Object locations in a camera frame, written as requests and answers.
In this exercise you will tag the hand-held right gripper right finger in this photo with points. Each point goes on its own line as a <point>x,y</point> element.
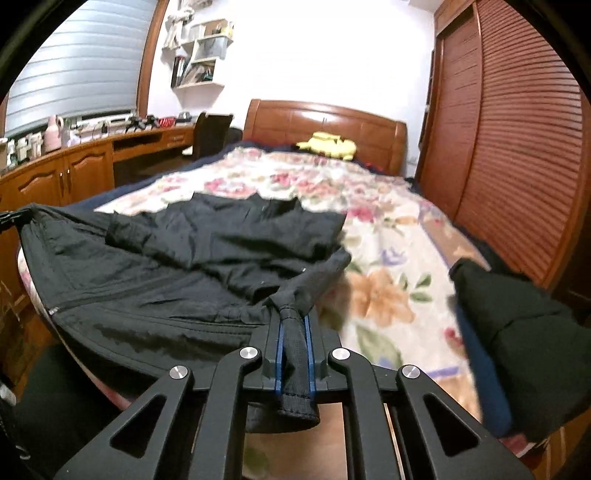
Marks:
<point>310,364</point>

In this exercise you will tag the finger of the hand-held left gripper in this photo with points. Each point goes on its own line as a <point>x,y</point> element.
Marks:
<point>8,219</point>

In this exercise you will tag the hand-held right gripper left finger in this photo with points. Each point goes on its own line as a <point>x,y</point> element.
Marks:
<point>279,364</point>

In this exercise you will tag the black jacket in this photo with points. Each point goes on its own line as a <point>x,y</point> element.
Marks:
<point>161,277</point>

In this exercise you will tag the wooden desk cabinet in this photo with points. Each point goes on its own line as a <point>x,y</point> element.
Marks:
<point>37,180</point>

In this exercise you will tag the row of white containers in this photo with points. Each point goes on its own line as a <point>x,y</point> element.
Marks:
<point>25,147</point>

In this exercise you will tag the pink bottle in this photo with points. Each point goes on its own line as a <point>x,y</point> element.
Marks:
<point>53,136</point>

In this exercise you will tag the floral blanket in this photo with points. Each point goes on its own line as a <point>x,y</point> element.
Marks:
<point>392,277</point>

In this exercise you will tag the black tripod gadget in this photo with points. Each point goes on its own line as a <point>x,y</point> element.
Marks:
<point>141,123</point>

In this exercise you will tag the grey window blind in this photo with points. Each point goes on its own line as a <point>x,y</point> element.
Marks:
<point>78,69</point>

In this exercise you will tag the blue folded garment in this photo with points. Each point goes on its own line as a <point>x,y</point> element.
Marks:
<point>485,378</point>

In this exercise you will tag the red basket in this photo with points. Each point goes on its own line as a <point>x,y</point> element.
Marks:
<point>166,122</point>

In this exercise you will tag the grey metal bowl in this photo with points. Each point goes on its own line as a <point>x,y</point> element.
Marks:
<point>184,117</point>

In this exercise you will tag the black puffy folded garment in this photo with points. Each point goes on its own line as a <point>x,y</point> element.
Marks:
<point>517,332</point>

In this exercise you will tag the dark brown chair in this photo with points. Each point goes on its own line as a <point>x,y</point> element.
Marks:
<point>212,134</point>

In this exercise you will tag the yellow plush toy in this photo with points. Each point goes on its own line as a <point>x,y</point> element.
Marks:
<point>328,144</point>

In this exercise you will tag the black binders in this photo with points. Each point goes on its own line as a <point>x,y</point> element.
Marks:
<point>179,71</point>

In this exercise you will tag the wooden bed headboard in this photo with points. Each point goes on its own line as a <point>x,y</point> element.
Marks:
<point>286,122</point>

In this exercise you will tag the tied beige curtain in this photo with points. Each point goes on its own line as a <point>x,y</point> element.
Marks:
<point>175,27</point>

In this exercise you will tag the white paper bag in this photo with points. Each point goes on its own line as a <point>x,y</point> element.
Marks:
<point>213,48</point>

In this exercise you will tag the wooden louvred wardrobe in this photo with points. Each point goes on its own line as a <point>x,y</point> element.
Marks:
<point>508,138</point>

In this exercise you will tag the wooden window frame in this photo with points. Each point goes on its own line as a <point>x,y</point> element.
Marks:
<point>147,69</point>

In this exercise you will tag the white wall shelf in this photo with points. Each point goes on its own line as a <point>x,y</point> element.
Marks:
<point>207,84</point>

